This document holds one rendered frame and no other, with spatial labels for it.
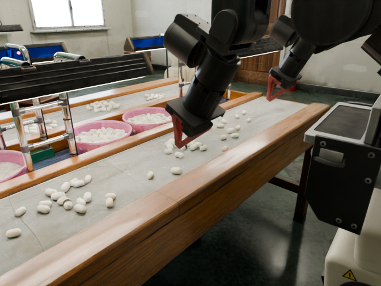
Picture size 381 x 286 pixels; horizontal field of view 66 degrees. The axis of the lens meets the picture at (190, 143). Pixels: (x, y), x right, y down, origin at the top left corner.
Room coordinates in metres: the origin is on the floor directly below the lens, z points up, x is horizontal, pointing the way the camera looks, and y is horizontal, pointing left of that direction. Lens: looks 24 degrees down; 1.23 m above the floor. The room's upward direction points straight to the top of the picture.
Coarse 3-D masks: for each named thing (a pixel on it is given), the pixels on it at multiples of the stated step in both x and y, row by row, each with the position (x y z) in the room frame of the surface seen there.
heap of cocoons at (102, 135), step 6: (84, 132) 1.22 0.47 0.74; (90, 132) 1.22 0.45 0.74; (96, 132) 1.22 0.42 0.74; (102, 132) 1.23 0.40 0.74; (108, 132) 1.22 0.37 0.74; (114, 132) 1.22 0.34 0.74; (120, 132) 1.22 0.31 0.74; (78, 138) 1.17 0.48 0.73; (84, 138) 1.15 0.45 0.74; (90, 138) 1.15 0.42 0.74; (96, 138) 1.15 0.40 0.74; (102, 138) 1.16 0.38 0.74; (108, 138) 1.17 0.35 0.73; (114, 138) 1.15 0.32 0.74
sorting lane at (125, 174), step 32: (224, 128) 1.28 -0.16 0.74; (256, 128) 1.28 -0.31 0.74; (128, 160) 0.95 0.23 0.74; (160, 160) 0.95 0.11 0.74; (192, 160) 0.95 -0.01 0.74; (32, 192) 0.74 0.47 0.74; (96, 192) 0.74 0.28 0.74; (128, 192) 0.74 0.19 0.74; (0, 224) 0.60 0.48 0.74; (32, 224) 0.60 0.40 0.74; (64, 224) 0.60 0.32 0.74; (0, 256) 0.49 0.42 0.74; (32, 256) 0.49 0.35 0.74
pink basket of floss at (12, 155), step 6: (0, 150) 0.97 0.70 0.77; (6, 150) 0.97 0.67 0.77; (12, 150) 0.97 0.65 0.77; (0, 156) 0.96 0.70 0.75; (6, 156) 0.97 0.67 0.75; (12, 156) 0.96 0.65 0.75; (18, 156) 0.96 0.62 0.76; (0, 162) 0.96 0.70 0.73; (12, 162) 0.96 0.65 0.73; (18, 162) 0.95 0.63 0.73; (24, 168) 0.85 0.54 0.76; (12, 174) 0.80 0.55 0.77; (18, 174) 0.82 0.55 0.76; (0, 180) 0.76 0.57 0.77; (6, 180) 0.78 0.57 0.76
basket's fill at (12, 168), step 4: (0, 164) 0.94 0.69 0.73; (4, 164) 0.94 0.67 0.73; (8, 164) 0.93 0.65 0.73; (12, 164) 0.94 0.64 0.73; (16, 164) 0.94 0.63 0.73; (0, 168) 0.90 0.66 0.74; (4, 168) 0.90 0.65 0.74; (8, 168) 0.90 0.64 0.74; (12, 168) 0.91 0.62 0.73; (16, 168) 0.92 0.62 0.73; (20, 168) 0.92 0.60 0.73; (0, 172) 0.87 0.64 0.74; (4, 172) 0.88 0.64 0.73; (8, 172) 0.88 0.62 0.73; (12, 172) 0.89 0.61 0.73; (0, 176) 0.84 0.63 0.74; (4, 176) 0.86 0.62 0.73
